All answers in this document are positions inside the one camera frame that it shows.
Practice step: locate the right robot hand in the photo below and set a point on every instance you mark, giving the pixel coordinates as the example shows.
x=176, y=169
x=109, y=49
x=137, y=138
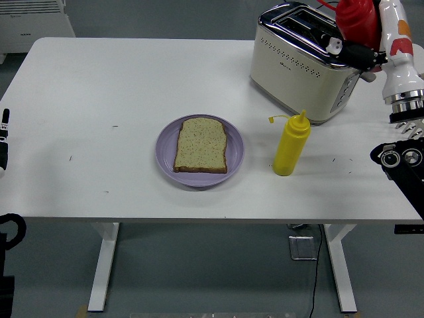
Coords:
x=397, y=66

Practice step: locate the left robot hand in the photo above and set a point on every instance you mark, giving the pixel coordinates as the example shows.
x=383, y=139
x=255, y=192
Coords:
x=3, y=149

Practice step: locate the red squeeze bottle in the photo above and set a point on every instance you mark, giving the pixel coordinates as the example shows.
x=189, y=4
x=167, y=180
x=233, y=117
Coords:
x=359, y=20

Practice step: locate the slice of bread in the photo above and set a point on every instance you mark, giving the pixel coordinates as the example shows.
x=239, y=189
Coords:
x=201, y=145

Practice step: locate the cream and chrome toaster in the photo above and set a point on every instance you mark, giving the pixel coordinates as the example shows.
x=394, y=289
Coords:
x=291, y=76

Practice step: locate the white appliance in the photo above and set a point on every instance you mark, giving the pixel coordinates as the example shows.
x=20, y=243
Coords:
x=33, y=30

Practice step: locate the yellow squeeze bottle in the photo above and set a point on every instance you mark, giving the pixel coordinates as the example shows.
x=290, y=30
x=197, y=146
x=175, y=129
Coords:
x=289, y=145

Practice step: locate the white table leg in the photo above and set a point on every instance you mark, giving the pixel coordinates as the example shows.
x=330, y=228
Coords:
x=341, y=265
x=102, y=265

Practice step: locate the purple plate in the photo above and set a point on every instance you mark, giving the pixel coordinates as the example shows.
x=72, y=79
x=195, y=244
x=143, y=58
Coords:
x=165, y=159

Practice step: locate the black table control panel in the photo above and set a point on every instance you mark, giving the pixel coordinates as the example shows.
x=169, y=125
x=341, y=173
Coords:
x=409, y=229

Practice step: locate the metal floor box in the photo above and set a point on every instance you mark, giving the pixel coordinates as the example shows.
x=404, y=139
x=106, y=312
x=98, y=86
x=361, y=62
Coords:
x=302, y=247

